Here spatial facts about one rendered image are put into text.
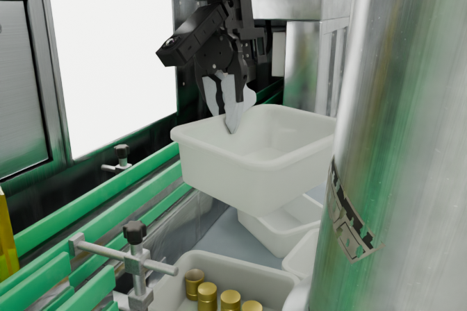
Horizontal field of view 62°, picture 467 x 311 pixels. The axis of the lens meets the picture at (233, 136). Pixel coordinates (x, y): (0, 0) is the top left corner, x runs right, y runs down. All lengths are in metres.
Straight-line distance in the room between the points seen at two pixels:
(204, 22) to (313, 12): 0.71
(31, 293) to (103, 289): 0.08
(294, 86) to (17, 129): 0.82
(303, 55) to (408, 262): 1.09
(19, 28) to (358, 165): 0.64
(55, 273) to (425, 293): 0.48
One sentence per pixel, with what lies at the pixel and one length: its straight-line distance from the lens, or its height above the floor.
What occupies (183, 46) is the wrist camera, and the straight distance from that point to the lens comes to 0.51.
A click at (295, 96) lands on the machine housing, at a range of 1.26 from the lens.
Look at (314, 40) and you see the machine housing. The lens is 1.22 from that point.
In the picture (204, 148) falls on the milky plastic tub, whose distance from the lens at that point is 0.45.
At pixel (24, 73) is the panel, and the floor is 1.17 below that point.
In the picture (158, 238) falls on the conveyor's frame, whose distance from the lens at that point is 0.77.
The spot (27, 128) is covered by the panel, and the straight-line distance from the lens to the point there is 0.74.
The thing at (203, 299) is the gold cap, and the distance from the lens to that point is 0.72.
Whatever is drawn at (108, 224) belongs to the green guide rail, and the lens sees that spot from 0.67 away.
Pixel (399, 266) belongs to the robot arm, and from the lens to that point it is 0.18.
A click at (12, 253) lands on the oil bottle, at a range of 0.57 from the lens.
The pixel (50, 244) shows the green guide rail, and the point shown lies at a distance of 0.70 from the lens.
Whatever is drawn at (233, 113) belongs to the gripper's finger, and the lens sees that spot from 0.56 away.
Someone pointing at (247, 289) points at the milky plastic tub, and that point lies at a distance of 0.75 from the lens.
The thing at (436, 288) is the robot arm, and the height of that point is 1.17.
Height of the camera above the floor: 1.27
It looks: 18 degrees down
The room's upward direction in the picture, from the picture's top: straight up
